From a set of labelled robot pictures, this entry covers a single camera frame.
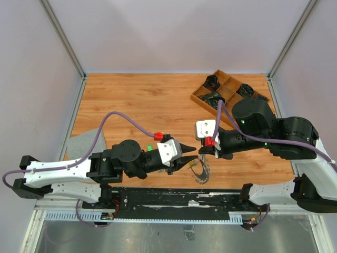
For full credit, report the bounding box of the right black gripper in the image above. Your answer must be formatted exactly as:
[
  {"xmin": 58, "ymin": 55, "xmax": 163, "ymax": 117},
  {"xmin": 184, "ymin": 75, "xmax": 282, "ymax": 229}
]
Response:
[{"xmin": 198, "ymin": 128, "xmax": 270, "ymax": 160}]

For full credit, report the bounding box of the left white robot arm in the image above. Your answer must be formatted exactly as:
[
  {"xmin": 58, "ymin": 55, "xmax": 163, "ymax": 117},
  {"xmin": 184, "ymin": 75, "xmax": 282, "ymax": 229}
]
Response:
[{"xmin": 12, "ymin": 139, "xmax": 196, "ymax": 209}]

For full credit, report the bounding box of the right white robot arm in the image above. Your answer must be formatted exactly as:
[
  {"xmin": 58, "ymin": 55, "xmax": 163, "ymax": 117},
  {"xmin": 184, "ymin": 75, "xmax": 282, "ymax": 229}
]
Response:
[{"xmin": 195, "ymin": 98, "xmax": 336, "ymax": 213}]

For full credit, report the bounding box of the rolled dark tie front-left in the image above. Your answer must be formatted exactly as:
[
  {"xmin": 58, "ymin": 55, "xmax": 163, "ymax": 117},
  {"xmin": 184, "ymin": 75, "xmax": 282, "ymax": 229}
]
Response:
[{"xmin": 198, "ymin": 91, "xmax": 226, "ymax": 110}]

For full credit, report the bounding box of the wooden compartment tray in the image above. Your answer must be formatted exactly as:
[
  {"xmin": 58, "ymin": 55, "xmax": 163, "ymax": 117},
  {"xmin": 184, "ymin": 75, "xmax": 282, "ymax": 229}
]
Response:
[{"xmin": 190, "ymin": 70, "xmax": 269, "ymax": 116}]

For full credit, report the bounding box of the rolled dark tie top-left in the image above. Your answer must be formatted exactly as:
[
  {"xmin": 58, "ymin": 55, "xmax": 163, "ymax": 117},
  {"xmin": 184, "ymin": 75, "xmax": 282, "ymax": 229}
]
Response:
[{"xmin": 203, "ymin": 75, "xmax": 220, "ymax": 92}]

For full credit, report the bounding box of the rolled dark tie top-right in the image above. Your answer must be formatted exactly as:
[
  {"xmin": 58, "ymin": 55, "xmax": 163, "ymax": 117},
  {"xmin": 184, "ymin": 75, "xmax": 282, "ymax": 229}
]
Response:
[{"xmin": 236, "ymin": 83, "xmax": 255, "ymax": 98}]

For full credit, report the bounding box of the rolled dark tie right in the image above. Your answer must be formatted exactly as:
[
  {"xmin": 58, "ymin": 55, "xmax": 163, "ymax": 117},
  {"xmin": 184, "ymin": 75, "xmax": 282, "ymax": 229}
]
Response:
[{"xmin": 254, "ymin": 94, "xmax": 269, "ymax": 102}]

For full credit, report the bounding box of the grey felt pad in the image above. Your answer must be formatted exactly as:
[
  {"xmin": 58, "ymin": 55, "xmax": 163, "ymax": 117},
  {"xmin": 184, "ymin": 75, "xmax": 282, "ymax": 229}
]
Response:
[{"xmin": 66, "ymin": 128, "xmax": 107, "ymax": 160}]

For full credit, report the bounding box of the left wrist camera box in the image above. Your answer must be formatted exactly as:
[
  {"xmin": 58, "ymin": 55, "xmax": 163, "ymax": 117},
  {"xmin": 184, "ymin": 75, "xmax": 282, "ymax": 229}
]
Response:
[{"xmin": 157, "ymin": 139, "xmax": 183, "ymax": 167}]

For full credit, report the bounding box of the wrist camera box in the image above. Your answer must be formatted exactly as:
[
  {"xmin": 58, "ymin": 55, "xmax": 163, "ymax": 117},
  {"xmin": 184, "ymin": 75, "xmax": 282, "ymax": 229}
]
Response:
[
  {"xmin": 157, "ymin": 139, "xmax": 183, "ymax": 167},
  {"xmin": 194, "ymin": 120, "xmax": 216, "ymax": 141}
]

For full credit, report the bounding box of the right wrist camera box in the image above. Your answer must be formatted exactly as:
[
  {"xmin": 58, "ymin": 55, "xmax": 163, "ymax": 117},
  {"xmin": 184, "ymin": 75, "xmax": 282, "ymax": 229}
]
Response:
[{"xmin": 194, "ymin": 120, "xmax": 216, "ymax": 141}]

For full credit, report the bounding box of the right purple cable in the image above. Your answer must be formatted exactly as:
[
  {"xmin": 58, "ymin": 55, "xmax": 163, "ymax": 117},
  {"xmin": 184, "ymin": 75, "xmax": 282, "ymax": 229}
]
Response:
[{"xmin": 205, "ymin": 101, "xmax": 337, "ymax": 173}]

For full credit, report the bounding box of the purple cable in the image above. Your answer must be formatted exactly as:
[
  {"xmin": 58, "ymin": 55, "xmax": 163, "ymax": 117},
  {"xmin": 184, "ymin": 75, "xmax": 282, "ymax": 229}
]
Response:
[
  {"xmin": 205, "ymin": 101, "xmax": 337, "ymax": 173},
  {"xmin": 2, "ymin": 111, "xmax": 172, "ymax": 189}
]

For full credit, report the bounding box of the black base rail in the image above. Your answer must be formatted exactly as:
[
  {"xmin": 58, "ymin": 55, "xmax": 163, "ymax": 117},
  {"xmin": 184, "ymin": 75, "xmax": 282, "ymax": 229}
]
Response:
[{"xmin": 81, "ymin": 187, "xmax": 267, "ymax": 221}]

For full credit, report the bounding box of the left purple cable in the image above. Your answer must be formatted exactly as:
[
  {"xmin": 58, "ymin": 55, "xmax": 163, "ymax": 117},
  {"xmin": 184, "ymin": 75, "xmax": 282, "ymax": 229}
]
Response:
[{"xmin": 2, "ymin": 111, "xmax": 172, "ymax": 189}]

